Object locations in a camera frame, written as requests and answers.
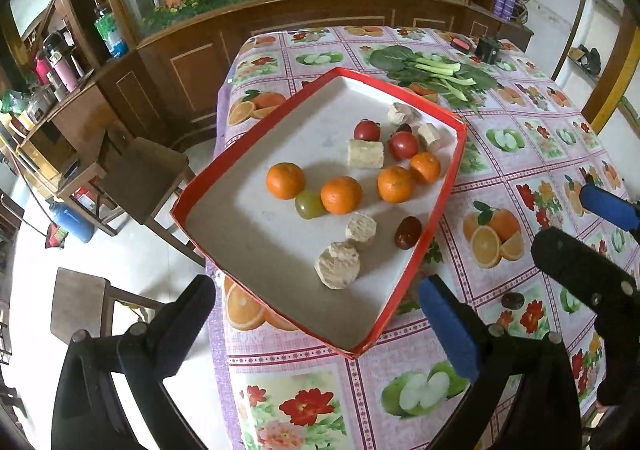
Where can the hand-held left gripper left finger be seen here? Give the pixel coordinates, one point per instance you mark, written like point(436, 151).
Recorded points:
point(185, 325)

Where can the purple bottle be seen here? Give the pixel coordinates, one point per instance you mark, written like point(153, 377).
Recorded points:
point(500, 3)
point(510, 7)

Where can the black thermos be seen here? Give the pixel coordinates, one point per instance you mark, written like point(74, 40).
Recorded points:
point(52, 45)

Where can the pink thermos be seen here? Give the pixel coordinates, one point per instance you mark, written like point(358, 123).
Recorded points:
point(68, 73)

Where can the dark red date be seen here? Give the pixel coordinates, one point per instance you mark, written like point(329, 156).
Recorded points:
point(407, 232)

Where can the red rimmed white tray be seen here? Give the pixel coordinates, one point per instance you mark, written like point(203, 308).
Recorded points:
point(280, 240)

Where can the leafy green vegetables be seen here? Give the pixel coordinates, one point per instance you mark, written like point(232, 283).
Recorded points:
point(430, 72)

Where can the wooden sideboard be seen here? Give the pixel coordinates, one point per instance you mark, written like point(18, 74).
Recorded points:
point(85, 109)

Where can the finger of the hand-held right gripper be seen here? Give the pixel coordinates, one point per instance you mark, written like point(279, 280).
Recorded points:
point(575, 255)
point(607, 205)

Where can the black device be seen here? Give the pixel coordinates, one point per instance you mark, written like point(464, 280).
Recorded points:
point(487, 49)

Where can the green tomato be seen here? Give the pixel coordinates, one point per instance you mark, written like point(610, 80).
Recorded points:
point(308, 206)

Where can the magenta thermos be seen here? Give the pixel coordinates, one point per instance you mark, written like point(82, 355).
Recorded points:
point(41, 69)

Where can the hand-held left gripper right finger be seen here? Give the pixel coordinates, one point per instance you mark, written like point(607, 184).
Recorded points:
point(450, 330)

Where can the small dark date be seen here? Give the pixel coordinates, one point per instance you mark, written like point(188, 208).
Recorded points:
point(402, 128)

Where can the glass jar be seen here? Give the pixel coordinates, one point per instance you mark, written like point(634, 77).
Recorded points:
point(40, 103)

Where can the wooden stool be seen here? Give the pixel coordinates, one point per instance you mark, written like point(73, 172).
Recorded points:
point(80, 295)

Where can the red tomato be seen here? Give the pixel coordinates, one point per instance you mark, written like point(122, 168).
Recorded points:
point(367, 130)
point(403, 145)

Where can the green and blue bottle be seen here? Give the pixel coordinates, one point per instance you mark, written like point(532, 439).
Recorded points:
point(111, 32)

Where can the wooden chair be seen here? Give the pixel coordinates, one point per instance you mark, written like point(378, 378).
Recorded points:
point(140, 174)

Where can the blue gas cylinder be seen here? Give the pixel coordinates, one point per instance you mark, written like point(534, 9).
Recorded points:
point(72, 222)

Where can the red device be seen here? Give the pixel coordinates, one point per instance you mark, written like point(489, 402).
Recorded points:
point(462, 43)

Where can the dark shoes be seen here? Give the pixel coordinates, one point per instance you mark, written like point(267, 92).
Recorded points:
point(589, 58)

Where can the beige cake piece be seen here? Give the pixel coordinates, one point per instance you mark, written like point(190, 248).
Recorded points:
point(361, 229)
point(427, 134)
point(404, 113)

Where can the small orange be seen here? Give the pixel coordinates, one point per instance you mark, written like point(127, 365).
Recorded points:
point(341, 195)
point(285, 181)
point(425, 167)
point(395, 184)

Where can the pink fruit print tablecloth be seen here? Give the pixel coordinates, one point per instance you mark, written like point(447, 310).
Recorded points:
point(500, 190)

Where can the green plastic bag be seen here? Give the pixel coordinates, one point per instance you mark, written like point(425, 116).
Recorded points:
point(12, 100)

